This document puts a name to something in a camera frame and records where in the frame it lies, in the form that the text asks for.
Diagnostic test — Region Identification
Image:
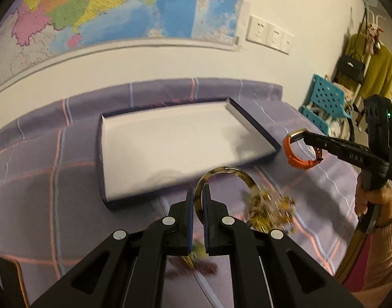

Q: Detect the white wall socket panel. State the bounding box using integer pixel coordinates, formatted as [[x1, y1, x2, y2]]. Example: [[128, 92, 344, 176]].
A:
[[246, 15, 295, 55]]

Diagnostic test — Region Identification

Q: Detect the dark blue jewelry tray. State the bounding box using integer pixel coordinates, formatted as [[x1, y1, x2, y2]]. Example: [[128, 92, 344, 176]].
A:
[[96, 97, 281, 208]]

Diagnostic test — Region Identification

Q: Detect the person's right hand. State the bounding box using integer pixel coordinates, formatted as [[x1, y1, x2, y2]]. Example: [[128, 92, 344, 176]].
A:
[[355, 174, 392, 228]]

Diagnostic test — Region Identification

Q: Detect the pink right sleeve forearm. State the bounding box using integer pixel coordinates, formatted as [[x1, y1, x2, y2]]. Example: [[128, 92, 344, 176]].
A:
[[352, 222, 392, 307]]

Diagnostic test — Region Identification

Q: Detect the yellow amber bead necklace pile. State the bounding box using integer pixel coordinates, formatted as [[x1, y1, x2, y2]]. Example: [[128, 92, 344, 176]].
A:
[[242, 185, 298, 235]]

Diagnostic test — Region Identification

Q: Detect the white coat rack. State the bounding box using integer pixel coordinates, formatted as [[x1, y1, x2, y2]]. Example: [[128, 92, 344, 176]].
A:
[[349, 6, 384, 109]]

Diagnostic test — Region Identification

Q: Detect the black smartphone orange case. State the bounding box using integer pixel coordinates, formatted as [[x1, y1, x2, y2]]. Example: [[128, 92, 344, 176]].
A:
[[0, 257, 30, 308]]

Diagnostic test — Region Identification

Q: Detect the wall map poster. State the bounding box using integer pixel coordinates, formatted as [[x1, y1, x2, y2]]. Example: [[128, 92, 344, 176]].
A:
[[0, 0, 243, 86]]

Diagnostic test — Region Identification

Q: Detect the mustard yellow hanging coat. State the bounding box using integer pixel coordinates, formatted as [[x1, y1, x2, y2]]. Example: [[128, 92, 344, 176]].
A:
[[344, 34, 392, 100]]

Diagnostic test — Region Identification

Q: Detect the purple plaid bedsheet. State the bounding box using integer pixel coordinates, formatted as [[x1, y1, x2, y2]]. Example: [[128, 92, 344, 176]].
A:
[[0, 79, 357, 302]]

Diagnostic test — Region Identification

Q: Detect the maroon beaded necklace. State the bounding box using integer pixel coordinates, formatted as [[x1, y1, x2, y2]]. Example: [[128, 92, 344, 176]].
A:
[[166, 257, 219, 280]]

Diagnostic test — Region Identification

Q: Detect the orange smart watch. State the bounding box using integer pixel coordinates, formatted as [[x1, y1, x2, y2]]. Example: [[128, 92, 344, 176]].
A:
[[282, 129, 323, 170]]

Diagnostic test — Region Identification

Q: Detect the teal perforated plastic chair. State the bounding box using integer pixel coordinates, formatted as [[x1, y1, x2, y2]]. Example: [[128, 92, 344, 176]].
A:
[[300, 74, 351, 139]]

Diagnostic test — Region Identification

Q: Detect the black handbag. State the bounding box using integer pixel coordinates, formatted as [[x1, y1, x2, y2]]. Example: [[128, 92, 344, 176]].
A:
[[337, 55, 365, 83]]

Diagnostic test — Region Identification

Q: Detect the tortoiseshell bangle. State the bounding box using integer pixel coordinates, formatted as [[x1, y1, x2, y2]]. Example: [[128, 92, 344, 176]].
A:
[[193, 166, 264, 224]]

